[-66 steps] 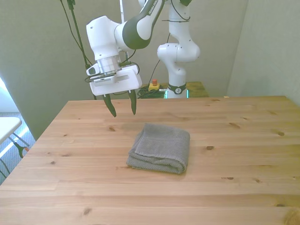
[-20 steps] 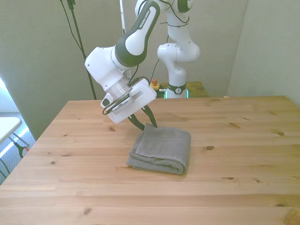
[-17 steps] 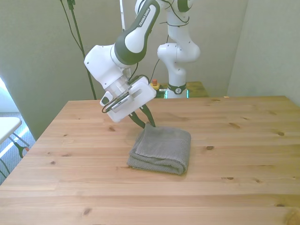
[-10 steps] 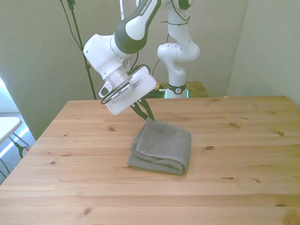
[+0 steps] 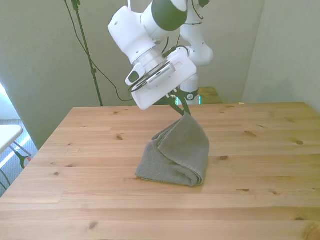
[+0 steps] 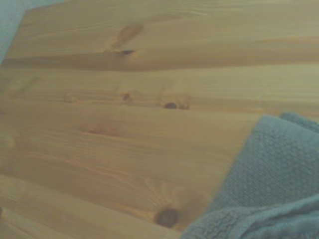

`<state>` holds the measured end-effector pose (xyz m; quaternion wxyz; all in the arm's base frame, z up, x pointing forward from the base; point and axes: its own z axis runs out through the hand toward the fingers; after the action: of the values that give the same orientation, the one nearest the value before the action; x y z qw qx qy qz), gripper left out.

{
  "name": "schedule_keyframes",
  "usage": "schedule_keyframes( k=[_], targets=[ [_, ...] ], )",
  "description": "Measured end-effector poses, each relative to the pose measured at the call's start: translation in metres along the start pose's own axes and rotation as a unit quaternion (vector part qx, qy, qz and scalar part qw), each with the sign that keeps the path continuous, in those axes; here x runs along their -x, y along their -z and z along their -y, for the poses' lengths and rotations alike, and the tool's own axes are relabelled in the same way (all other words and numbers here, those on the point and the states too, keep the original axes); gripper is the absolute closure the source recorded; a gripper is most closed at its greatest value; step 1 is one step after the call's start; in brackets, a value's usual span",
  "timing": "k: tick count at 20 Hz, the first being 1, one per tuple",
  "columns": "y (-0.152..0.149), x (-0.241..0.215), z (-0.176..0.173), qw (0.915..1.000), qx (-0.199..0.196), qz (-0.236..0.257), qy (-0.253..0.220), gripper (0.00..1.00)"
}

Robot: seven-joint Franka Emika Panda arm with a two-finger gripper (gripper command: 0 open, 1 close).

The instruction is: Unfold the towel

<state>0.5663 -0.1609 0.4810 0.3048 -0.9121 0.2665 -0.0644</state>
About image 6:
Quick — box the grey towel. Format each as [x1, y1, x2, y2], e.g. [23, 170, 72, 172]
[179, 112, 319, 239]

